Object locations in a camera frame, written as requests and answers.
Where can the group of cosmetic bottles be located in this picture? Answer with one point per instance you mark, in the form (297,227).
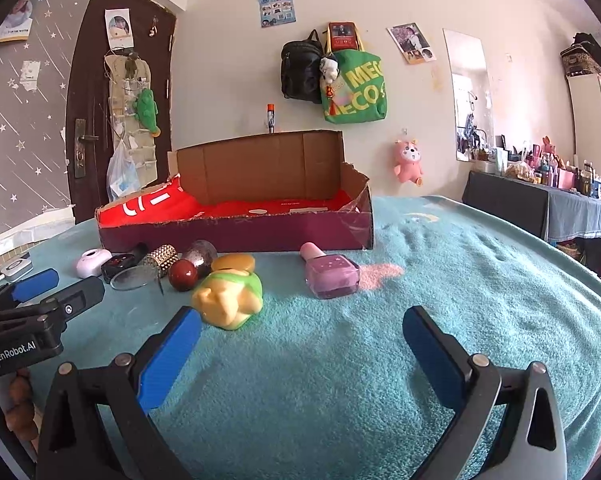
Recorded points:
(545,165)

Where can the blue wall poster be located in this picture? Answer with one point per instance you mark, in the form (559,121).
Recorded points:
(277,9)

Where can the green tote bag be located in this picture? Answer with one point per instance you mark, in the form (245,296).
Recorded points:
(360,95)

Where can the hanging keys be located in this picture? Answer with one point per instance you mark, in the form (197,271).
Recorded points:
(153,27)

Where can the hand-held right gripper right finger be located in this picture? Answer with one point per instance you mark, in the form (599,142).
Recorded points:
(430,360)

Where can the green plush toy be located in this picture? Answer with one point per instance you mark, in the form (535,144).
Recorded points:
(148,110)

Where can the wall photo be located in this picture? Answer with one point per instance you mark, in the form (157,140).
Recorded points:
(410,40)

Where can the white pink round device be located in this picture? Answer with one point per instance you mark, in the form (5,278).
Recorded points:
(91,262)

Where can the leopard print box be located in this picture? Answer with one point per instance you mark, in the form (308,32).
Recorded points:
(580,60)

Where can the black compact case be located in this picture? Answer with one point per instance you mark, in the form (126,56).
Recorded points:
(120,262)

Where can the dark brown door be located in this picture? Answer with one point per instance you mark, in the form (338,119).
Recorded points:
(90,85)

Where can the dark red ball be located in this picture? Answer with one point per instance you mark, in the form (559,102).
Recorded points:
(183,276)

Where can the clear plastic bag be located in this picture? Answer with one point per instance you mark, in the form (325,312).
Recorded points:
(123,175)

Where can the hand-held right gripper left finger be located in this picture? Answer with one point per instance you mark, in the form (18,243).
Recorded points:
(168,360)

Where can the person's left hand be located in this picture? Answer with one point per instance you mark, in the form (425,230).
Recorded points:
(20,405)

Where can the small wall calendar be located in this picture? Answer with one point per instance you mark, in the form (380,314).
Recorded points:
(118,27)

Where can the red framed picture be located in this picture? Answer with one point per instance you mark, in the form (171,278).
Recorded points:
(342,36)

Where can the beige hanging organizer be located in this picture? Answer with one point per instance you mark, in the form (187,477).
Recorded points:
(125,85)

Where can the wall mirror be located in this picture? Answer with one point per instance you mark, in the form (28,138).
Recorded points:
(468,60)

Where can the red printed bag liner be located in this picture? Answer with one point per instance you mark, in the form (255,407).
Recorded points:
(145,205)

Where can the clear round glass container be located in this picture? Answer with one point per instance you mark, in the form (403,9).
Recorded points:
(133,277)

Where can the yellow green toy figure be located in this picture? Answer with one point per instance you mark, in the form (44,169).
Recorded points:
(225,300)

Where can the orange capped tube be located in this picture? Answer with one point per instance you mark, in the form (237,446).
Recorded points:
(270,117)

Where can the white wardrobe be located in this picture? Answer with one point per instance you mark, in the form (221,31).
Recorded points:
(587,125)

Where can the pink plush toy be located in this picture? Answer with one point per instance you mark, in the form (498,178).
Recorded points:
(408,162)

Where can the white square gadget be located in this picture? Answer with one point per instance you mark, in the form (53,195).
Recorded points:
(14,269)

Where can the glittery round bottle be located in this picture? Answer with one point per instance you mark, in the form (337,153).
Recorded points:
(203,255)

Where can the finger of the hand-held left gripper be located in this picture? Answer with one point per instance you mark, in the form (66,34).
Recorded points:
(83,292)
(33,285)

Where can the teal blanket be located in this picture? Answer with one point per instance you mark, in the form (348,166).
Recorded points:
(330,385)

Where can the black backpack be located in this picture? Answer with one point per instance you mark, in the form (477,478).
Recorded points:
(300,70)

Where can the gold studded cylinder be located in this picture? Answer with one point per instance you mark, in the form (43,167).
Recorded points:
(160,257)

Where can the cardboard box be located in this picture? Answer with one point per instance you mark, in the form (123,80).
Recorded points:
(260,170)

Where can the table with dark cloth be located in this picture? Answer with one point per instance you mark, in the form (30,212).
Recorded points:
(510,200)

